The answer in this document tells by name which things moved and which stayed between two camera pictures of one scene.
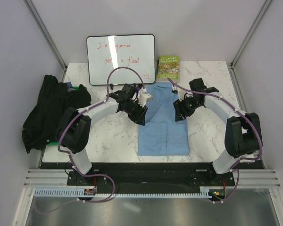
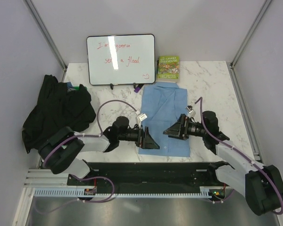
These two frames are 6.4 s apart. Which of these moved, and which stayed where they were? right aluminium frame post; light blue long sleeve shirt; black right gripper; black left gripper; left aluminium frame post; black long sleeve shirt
Moved: black left gripper; black right gripper
Stayed: right aluminium frame post; light blue long sleeve shirt; black long sleeve shirt; left aluminium frame post
